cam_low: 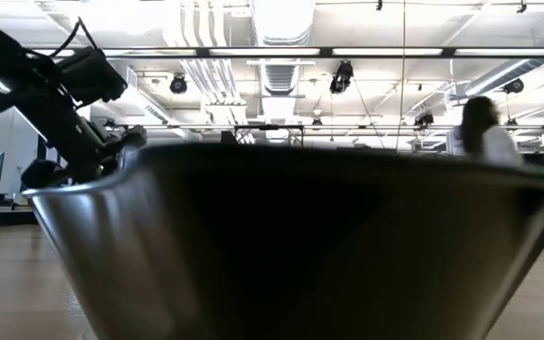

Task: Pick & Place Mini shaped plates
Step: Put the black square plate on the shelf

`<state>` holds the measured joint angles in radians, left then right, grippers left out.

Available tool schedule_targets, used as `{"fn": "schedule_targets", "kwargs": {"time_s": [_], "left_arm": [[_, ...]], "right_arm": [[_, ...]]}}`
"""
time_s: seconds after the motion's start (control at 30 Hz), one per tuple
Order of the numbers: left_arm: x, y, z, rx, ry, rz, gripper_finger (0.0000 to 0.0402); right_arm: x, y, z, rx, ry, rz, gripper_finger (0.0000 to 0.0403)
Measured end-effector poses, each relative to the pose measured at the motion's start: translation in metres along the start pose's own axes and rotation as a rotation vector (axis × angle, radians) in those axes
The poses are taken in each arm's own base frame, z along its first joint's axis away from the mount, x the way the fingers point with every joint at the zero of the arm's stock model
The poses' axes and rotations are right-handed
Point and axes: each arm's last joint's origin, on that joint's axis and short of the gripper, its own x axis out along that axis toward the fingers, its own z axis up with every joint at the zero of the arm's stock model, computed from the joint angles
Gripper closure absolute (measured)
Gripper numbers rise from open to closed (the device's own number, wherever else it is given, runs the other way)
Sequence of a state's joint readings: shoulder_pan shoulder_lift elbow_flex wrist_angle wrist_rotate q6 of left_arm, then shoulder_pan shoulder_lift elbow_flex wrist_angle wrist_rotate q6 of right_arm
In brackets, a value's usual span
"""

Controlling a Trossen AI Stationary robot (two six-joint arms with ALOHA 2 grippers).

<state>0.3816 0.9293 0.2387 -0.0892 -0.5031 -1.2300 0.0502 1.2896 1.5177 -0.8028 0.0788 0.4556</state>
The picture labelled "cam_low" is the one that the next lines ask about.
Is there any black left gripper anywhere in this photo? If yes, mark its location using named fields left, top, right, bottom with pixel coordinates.
left=0, top=87, right=149, bottom=189

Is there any black square mini plate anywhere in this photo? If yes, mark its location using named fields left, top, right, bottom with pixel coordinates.
left=20, top=143, right=544, bottom=340

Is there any black ceiling spotlight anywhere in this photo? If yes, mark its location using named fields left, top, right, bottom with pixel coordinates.
left=502, top=77, right=526, bottom=94
left=413, top=110, right=436, bottom=128
left=168, top=73, right=189, bottom=95
left=328, top=59, right=355, bottom=95

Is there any black overhead light bar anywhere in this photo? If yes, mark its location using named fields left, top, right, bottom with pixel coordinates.
left=25, top=45, right=544, bottom=60

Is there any person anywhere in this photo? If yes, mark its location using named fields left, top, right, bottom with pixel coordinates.
left=446, top=95, right=524, bottom=167

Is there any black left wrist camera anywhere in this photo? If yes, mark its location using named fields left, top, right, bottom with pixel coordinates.
left=57, top=45, right=129, bottom=108

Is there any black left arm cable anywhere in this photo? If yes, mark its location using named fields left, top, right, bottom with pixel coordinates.
left=47, top=16, right=99, bottom=60

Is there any large round ventilation duct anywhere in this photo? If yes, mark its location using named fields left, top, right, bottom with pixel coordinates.
left=250, top=0, right=316, bottom=95

